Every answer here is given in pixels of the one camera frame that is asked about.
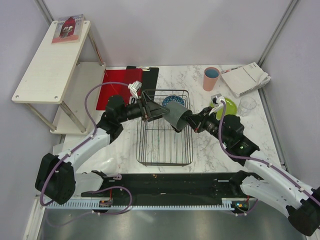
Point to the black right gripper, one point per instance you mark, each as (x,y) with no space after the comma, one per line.
(195,122)

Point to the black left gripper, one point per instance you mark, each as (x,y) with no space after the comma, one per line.
(155,110)

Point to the dark green ceramic mug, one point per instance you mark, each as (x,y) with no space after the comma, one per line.
(176,115)

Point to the blue patterned ceramic bowl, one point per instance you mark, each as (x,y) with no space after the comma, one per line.
(173,98)

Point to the black wire dish rack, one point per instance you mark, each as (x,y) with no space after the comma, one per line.
(159,144)

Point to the lime green plastic plate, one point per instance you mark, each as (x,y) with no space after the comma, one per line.
(231,109)

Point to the pink plastic cup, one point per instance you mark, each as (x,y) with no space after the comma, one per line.
(209,83)

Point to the light blue plastic cup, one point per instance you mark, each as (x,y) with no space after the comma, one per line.
(212,73)

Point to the clear glass tumbler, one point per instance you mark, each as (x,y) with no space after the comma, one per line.
(246,105)

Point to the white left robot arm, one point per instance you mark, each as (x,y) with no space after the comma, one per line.
(56,175)

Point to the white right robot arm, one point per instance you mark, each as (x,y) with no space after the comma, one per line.
(297,201)

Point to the black clipboard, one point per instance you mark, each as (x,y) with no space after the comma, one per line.
(147,76)

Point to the white spiral notebook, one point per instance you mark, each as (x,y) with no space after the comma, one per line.
(245,79)

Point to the white two-tier shelf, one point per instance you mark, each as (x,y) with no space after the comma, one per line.
(56,85)

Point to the red illustrated book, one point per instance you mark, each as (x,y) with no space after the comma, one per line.
(68,29)

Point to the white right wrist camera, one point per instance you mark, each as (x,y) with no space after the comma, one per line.
(217,101)

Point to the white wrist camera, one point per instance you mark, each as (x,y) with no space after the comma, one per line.
(134,88)
(217,101)

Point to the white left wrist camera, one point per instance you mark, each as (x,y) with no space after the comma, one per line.
(134,88)

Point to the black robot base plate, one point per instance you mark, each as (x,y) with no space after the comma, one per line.
(171,188)

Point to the light blue cable duct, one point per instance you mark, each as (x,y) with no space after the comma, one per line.
(97,204)

